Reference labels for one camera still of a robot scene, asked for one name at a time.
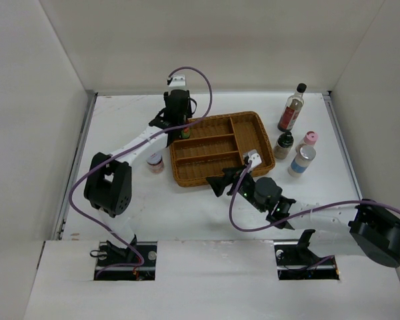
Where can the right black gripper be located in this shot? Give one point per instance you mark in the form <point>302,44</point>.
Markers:
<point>218,183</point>

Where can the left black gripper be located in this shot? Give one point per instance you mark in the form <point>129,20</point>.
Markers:
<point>188,112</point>

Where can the red sauce bottle green label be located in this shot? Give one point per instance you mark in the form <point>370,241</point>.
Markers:
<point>185,133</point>

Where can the small jar white lid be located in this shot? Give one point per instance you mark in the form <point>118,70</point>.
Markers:
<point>155,163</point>

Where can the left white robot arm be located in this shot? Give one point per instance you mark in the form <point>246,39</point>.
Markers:
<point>108,183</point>

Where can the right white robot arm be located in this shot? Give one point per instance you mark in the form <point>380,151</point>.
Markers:
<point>362,228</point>

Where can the woven wicker divided tray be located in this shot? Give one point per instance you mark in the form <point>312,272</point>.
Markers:
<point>219,142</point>

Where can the small brown black-capped bottle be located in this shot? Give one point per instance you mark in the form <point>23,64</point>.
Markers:
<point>283,145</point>

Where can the silver-capped blue label shaker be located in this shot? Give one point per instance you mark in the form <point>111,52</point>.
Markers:
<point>304,157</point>

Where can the tall dark soy sauce bottle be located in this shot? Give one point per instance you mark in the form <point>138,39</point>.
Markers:
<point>292,109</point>

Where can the pink-capped spice bottle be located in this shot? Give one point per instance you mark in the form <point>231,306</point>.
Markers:
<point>310,138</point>

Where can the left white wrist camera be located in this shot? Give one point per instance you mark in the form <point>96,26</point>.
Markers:
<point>176,81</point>

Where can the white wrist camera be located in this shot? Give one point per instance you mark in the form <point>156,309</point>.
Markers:
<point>252,159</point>
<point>176,81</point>

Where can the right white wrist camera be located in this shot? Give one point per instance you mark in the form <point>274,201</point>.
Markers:
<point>252,159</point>

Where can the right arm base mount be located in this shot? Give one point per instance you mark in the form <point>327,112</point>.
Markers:
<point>296,262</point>

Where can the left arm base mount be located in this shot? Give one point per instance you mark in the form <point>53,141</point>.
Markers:
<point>115,263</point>

